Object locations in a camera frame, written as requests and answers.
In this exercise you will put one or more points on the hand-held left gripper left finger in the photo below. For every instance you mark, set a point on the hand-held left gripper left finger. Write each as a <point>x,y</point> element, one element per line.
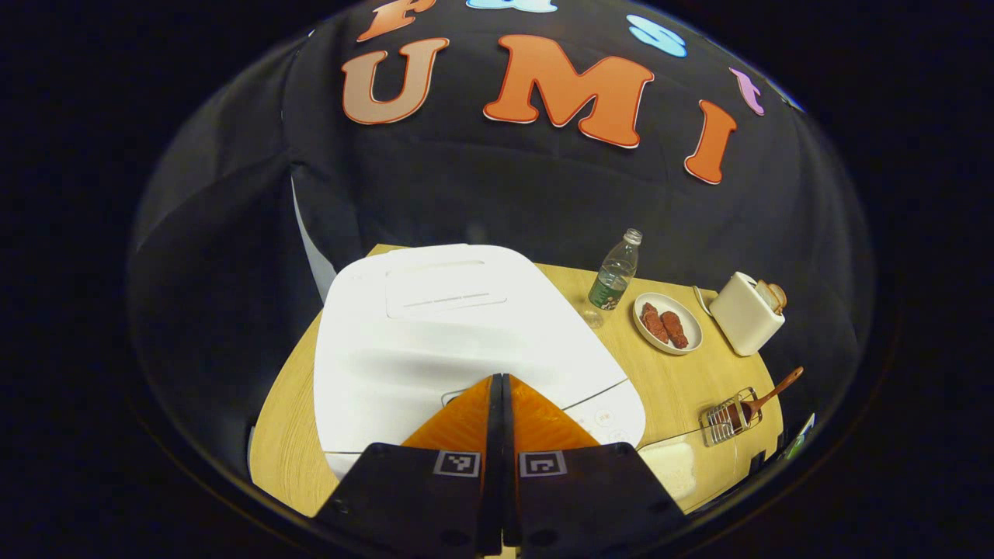
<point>411,497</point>

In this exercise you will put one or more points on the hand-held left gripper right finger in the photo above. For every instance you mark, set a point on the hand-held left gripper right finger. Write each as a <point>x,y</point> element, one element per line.
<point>590,497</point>

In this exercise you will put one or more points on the clear container of rice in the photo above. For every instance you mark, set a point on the clear container of rice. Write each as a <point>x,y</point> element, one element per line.
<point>672,466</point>

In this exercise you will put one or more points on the white rice cooker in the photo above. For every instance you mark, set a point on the white rice cooker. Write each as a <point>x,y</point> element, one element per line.
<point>435,349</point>

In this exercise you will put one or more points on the brown wooden spoon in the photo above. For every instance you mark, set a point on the brown wooden spoon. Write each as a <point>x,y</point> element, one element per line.
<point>769,394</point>

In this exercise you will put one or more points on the brown meat piece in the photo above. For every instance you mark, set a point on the brown meat piece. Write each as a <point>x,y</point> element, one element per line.
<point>655,323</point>
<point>675,329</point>

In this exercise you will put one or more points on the white oval plate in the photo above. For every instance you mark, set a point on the white oval plate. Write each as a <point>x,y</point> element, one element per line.
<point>695,330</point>

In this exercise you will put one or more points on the clear plastic water bottle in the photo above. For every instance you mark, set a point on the clear plastic water bottle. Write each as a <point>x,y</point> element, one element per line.
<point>613,279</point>

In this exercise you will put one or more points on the white toaster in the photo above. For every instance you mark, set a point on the white toaster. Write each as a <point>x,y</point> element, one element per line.
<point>744,318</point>

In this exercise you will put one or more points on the toasted bread slice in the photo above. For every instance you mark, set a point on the toasted bread slice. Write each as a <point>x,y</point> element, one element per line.
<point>777,299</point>
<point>762,289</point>

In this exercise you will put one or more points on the black backdrop cloth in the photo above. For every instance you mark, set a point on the black backdrop cloth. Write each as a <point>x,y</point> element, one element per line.
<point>505,186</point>

